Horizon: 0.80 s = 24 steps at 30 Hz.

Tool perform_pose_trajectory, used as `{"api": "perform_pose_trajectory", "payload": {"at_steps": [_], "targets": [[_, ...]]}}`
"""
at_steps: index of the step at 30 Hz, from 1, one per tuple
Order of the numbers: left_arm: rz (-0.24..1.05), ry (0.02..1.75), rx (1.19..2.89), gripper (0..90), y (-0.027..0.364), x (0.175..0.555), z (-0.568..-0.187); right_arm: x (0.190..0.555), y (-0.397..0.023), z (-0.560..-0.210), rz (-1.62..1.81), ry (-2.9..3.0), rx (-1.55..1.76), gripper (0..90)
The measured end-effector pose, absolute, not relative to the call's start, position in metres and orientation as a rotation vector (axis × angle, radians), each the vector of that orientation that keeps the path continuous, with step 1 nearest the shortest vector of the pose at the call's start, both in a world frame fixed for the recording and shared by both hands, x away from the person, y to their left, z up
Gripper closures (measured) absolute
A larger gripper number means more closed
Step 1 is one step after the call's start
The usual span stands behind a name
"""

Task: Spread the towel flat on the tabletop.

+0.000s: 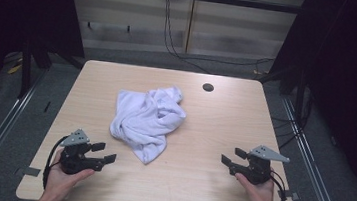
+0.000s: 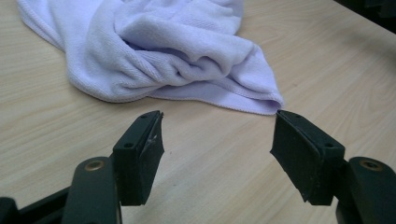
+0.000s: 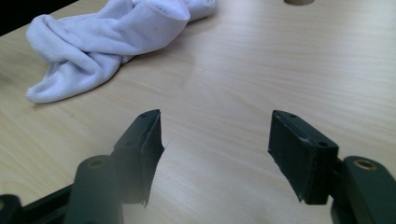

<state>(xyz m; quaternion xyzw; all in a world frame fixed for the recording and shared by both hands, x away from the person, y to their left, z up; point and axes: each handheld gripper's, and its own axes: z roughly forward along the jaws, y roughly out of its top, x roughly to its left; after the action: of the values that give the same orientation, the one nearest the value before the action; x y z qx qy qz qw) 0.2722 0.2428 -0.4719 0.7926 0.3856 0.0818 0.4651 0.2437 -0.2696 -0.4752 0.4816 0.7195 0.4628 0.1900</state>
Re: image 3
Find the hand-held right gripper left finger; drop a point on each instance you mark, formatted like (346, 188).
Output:
(140, 155)

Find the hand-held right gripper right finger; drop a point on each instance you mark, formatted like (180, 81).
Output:
(303, 158)

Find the white printed cloth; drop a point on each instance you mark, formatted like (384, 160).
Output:
(99, 46)

